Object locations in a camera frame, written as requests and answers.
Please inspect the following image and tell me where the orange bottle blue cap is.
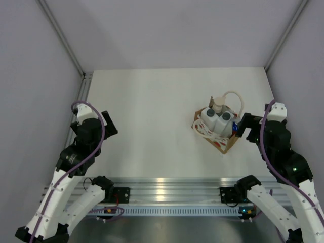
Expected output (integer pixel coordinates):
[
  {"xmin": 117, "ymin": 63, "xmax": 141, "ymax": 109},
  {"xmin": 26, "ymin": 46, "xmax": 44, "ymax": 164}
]
[{"xmin": 232, "ymin": 121, "xmax": 238, "ymax": 133}]

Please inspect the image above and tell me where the white bottle black cap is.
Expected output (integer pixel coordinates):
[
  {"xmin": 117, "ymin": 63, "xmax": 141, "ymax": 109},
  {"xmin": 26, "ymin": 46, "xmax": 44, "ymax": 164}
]
[
  {"xmin": 213, "ymin": 111, "xmax": 233, "ymax": 138},
  {"xmin": 200, "ymin": 107, "xmax": 219, "ymax": 131}
]

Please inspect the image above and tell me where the green pump bottle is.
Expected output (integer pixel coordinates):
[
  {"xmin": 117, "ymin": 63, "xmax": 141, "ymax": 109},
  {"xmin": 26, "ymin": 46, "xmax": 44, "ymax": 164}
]
[{"xmin": 212, "ymin": 97, "xmax": 225, "ymax": 114}]

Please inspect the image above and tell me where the patterned canvas bag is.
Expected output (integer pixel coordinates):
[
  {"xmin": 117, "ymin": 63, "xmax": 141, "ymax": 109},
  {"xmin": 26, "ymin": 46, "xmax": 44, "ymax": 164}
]
[{"xmin": 191, "ymin": 91, "xmax": 245, "ymax": 154}]

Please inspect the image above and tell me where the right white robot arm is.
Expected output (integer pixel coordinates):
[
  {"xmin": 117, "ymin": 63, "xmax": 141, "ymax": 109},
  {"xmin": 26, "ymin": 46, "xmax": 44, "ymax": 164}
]
[{"xmin": 234, "ymin": 113, "xmax": 323, "ymax": 242}]

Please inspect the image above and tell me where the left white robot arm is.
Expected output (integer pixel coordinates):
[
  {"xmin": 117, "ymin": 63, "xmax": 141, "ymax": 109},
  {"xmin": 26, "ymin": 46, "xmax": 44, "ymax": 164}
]
[{"xmin": 15, "ymin": 109, "xmax": 118, "ymax": 242}]

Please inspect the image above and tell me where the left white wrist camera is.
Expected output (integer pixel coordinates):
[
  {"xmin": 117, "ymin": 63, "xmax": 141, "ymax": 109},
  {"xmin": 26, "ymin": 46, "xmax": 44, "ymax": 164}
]
[{"xmin": 71, "ymin": 102, "xmax": 98, "ymax": 124}]

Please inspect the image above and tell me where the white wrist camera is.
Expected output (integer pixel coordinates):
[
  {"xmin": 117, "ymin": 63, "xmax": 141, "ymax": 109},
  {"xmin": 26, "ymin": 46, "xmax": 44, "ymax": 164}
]
[
  {"xmin": 266, "ymin": 102, "xmax": 288, "ymax": 122},
  {"xmin": 71, "ymin": 102, "xmax": 98, "ymax": 124}
]

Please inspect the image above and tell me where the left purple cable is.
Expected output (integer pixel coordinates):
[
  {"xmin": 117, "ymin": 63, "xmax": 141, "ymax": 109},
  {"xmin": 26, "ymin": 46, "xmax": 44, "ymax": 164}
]
[{"xmin": 29, "ymin": 101, "xmax": 106, "ymax": 243}]

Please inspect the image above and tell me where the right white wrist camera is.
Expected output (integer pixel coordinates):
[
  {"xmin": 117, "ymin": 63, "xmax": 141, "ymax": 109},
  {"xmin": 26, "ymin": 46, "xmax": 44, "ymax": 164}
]
[{"xmin": 266, "ymin": 102, "xmax": 288, "ymax": 122}]

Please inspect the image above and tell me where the left aluminium frame post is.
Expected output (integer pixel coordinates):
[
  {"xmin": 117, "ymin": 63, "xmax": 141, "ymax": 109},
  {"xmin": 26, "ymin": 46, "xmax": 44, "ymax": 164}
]
[{"xmin": 35, "ymin": 0, "xmax": 87, "ymax": 78}]

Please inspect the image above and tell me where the aluminium frame post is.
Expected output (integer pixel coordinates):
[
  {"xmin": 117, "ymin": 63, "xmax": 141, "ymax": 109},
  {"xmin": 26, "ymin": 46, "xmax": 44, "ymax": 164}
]
[
  {"xmin": 35, "ymin": 0, "xmax": 87, "ymax": 78},
  {"xmin": 264, "ymin": 0, "xmax": 310, "ymax": 73}
]

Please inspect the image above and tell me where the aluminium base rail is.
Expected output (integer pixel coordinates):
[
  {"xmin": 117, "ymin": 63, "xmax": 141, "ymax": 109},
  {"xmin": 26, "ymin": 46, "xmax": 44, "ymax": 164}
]
[{"xmin": 42, "ymin": 177, "xmax": 317, "ymax": 205}]

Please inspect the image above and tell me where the slotted cable duct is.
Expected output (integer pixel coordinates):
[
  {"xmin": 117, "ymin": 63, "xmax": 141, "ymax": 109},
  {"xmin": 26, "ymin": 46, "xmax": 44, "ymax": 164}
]
[{"xmin": 88, "ymin": 206, "xmax": 255, "ymax": 217}]

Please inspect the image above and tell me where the right aluminium frame post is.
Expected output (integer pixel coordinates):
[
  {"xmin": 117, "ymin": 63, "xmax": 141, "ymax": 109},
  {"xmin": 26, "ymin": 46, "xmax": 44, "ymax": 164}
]
[{"xmin": 264, "ymin": 0, "xmax": 310, "ymax": 73}]

